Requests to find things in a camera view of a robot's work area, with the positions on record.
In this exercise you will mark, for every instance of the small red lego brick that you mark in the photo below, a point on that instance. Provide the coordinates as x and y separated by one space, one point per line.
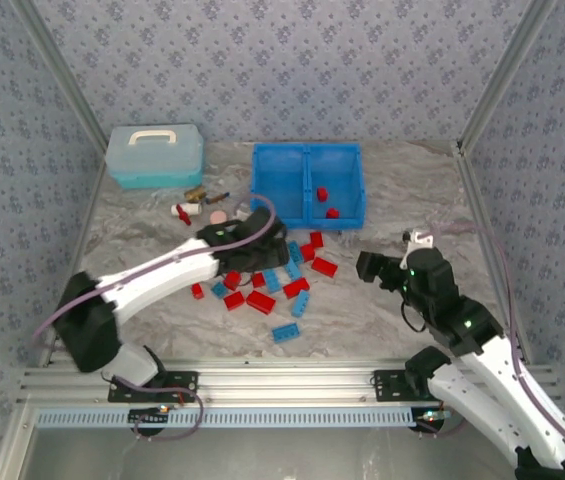
197 291
258 280
332 213
232 281
321 194
307 252
234 300
316 239

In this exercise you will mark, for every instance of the blue lego brick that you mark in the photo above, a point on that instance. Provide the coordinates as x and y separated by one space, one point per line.
285 332
272 280
295 251
219 289
292 270
301 303

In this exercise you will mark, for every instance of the long red lego brick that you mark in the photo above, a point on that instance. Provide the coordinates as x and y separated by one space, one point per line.
260 301
296 288
324 266

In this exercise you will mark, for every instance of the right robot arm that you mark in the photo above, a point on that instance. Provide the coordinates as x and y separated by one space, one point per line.
502 390

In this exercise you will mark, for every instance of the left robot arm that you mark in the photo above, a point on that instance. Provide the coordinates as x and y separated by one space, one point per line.
162 272

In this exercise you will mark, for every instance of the pink round disc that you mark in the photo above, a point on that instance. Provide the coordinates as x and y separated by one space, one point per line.
218 217

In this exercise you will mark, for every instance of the brass ball valve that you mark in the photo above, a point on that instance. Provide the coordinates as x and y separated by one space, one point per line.
194 194

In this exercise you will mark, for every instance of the translucent teal storage box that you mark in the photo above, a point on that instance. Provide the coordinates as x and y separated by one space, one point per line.
162 160

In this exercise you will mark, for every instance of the small controller board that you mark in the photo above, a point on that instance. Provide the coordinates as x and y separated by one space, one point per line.
149 416
429 416

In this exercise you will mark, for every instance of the metal lower panel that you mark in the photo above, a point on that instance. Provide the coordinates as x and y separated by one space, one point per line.
262 455

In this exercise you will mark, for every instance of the aluminium side rail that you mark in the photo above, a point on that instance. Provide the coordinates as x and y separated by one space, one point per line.
91 200
477 200

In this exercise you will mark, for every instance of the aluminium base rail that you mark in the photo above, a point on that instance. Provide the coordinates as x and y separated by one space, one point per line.
287 382

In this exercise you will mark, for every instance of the aluminium corner post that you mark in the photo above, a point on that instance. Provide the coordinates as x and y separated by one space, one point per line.
502 75
64 75

